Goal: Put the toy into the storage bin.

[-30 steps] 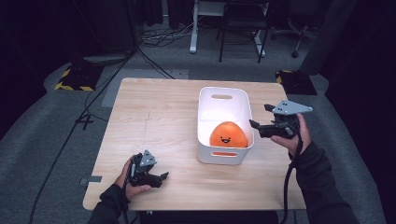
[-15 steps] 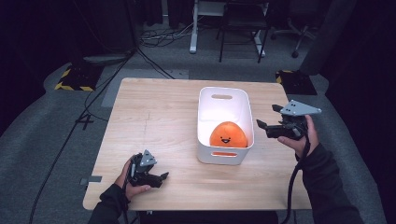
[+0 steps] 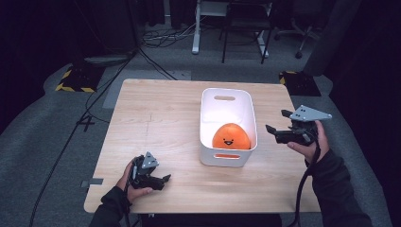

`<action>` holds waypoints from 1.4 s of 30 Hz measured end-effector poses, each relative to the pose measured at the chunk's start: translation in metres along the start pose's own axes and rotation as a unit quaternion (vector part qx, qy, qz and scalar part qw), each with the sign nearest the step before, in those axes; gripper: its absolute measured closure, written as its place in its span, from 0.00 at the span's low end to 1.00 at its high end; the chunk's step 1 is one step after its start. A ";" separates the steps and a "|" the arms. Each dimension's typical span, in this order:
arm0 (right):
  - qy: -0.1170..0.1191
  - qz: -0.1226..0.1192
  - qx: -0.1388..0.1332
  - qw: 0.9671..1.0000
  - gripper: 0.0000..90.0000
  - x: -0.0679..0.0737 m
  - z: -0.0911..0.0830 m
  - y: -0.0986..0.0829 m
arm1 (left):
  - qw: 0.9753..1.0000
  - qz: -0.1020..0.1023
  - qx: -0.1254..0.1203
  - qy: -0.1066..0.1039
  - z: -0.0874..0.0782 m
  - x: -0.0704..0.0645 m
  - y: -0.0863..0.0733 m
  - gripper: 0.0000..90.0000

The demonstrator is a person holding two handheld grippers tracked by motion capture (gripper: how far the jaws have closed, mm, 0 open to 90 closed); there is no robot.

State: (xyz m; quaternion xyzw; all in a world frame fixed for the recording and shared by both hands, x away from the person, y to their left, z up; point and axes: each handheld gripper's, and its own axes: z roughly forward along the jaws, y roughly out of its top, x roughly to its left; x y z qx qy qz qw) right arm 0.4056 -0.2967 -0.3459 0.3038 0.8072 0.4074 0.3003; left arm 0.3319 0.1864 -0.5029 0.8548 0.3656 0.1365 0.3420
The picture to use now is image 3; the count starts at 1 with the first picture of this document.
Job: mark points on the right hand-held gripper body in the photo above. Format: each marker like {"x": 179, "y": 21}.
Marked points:
{"x": 299, "y": 134}

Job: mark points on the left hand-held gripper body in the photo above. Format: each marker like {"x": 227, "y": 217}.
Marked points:
{"x": 143, "y": 179}

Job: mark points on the orange plush toy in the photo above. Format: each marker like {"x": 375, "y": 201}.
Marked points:
{"x": 231, "y": 135}

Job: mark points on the white plastic bin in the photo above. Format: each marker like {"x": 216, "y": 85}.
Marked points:
{"x": 227, "y": 110}

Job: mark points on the person's left hand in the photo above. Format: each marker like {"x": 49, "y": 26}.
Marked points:
{"x": 124, "y": 184}

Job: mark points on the person's right hand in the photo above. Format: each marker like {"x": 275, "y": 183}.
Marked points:
{"x": 320, "y": 145}

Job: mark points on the small hazard-striped black plate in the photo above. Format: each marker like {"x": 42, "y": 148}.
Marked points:
{"x": 299, "y": 83}

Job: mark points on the grey tape strip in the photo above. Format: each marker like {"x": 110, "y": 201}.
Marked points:
{"x": 94, "y": 181}

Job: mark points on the person's lap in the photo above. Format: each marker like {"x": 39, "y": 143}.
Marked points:
{"x": 214, "y": 222}

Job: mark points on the office chair base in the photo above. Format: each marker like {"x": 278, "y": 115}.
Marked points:
{"x": 302, "y": 41}

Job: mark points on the black tape cross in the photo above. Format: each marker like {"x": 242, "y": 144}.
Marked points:
{"x": 85, "y": 123}

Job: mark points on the grey curtain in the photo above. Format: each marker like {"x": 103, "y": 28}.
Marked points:
{"x": 331, "y": 38}

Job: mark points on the black chair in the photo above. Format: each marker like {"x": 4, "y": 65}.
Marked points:
{"x": 246, "y": 23}

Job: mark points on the large hazard-striped black plate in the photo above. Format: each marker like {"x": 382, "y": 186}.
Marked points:
{"x": 78, "y": 78}

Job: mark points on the dark stand with flat base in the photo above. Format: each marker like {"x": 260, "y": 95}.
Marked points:
{"x": 107, "y": 60}

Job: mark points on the white desk frame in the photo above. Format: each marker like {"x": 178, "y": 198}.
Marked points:
{"x": 196, "y": 31}

